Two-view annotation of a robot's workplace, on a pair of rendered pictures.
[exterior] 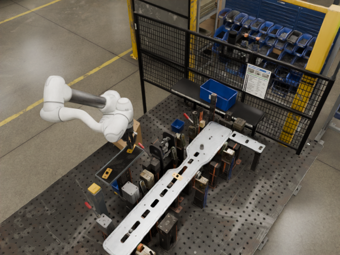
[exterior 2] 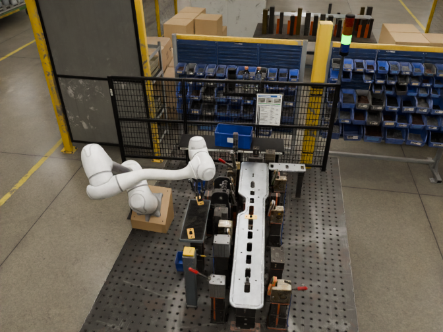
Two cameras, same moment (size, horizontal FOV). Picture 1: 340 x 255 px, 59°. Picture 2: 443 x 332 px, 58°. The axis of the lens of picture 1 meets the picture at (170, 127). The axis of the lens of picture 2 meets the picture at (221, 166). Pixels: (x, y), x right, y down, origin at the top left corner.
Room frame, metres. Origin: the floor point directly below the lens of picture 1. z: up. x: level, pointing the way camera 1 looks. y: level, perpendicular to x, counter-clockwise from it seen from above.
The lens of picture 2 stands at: (-0.33, 1.17, 2.82)
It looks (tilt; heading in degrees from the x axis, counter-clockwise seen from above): 35 degrees down; 329
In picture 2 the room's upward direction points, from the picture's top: straight up
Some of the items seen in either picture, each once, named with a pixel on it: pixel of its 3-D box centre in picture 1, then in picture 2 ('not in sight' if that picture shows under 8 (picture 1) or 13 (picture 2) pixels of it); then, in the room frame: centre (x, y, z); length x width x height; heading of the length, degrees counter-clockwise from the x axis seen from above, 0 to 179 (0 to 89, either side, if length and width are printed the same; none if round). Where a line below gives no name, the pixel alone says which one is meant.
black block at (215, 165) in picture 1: (213, 175); (274, 209); (1.40, -0.35, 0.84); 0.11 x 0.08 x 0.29; 53
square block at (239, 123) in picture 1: (237, 135); (269, 169); (1.80, -0.60, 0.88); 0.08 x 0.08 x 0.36; 53
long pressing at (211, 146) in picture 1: (176, 179); (252, 219); (1.26, -0.04, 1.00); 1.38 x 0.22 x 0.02; 143
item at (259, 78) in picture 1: (256, 81); (268, 109); (2.04, -0.74, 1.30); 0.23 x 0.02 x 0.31; 53
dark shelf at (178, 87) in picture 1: (215, 100); (231, 143); (2.12, -0.43, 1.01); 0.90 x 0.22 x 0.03; 53
